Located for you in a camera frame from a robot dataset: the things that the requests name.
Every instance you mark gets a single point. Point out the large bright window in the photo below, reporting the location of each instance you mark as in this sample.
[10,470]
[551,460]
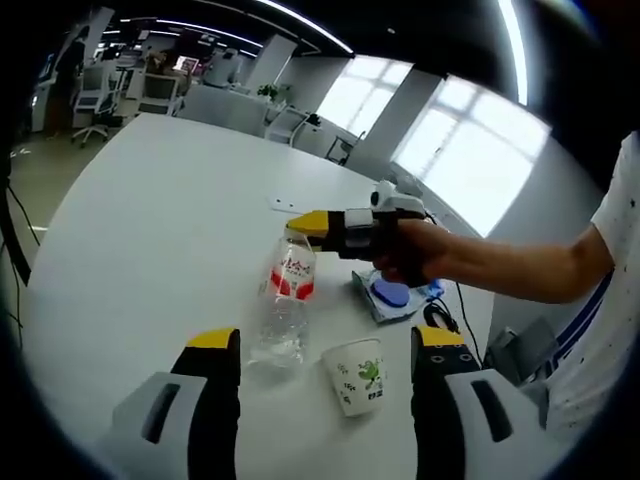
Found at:
[365,95]
[465,160]

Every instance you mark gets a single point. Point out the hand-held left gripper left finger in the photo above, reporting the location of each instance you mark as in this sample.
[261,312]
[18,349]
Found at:
[215,400]

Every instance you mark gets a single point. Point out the black bag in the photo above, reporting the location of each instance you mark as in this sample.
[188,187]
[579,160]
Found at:
[313,120]

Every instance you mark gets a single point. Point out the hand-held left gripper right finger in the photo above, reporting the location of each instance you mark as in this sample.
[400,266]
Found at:
[435,410]

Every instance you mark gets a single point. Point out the person's right hand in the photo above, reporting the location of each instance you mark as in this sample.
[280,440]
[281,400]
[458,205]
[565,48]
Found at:
[420,250]

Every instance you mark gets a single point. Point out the white desk partition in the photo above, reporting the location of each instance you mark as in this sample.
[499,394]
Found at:
[220,108]

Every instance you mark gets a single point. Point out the green potted plant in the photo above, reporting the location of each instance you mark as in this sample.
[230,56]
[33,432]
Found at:
[272,91]

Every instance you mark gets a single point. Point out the white paper cup green print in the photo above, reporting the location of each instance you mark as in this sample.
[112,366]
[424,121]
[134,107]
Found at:
[357,385]

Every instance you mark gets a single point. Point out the white mesh chair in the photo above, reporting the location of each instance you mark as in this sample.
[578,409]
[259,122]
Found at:
[285,123]

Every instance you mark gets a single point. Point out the clear plastic bottle red label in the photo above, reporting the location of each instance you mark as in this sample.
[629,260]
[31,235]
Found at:
[285,310]

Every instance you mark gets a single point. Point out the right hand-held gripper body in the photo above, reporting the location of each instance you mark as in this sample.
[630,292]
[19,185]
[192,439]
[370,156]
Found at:
[400,202]

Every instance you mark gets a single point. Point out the grey office chair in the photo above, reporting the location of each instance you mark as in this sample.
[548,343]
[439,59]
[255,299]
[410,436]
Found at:
[525,345]

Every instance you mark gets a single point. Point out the white office chair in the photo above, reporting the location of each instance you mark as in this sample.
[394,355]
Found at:
[95,97]

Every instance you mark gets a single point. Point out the small blue plastic packet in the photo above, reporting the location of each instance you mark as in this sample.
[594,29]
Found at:
[436,289]

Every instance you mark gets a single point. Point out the black office chair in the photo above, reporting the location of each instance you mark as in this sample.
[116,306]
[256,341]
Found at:
[346,148]

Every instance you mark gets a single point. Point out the ceiling light strip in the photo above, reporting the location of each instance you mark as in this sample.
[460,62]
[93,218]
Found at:
[515,50]

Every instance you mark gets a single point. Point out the black tripod stand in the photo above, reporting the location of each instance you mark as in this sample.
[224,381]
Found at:
[17,250]

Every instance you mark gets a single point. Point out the white table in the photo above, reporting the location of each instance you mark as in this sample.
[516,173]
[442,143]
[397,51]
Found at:
[150,225]

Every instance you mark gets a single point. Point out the wet wipes pack blue lid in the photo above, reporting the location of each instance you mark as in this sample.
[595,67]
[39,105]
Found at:
[392,296]

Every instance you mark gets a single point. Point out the white strip on table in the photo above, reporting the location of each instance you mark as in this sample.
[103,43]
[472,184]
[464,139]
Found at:
[280,201]

